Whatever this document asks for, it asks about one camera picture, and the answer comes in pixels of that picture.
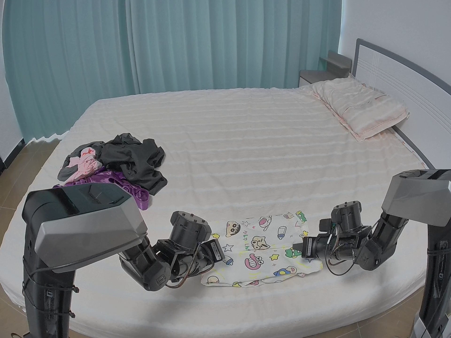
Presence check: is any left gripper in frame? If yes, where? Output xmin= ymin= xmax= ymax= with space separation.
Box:
xmin=207 ymin=237 xmax=227 ymax=265

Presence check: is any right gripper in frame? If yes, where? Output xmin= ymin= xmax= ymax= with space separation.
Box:
xmin=291 ymin=234 xmax=330 ymax=260

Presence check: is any white printed pyjama top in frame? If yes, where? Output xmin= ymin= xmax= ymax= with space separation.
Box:
xmin=200 ymin=210 xmax=323 ymax=288

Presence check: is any bed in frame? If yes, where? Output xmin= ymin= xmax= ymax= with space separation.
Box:
xmin=0 ymin=38 xmax=451 ymax=338

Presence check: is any purple garment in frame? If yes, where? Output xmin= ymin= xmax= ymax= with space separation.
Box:
xmin=53 ymin=170 xmax=152 ymax=211

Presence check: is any black garment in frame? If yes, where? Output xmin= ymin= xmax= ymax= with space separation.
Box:
xmin=58 ymin=133 xmax=168 ymax=195

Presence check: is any pale pink striped pillow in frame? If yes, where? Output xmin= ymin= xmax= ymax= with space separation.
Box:
xmin=310 ymin=78 xmax=410 ymax=143

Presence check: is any pink garment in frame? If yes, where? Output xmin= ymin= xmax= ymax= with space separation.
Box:
xmin=67 ymin=147 xmax=101 ymax=183

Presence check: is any grey bedside table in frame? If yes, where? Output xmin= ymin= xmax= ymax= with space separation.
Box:
xmin=299 ymin=50 xmax=353 ymax=85

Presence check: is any blue-green curtain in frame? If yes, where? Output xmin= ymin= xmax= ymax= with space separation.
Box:
xmin=2 ymin=0 xmax=141 ymax=143
xmin=125 ymin=0 xmax=344 ymax=94

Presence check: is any black cable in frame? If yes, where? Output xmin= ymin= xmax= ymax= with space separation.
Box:
xmin=166 ymin=264 xmax=214 ymax=288
xmin=325 ymin=256 xmax=358 ymax=277

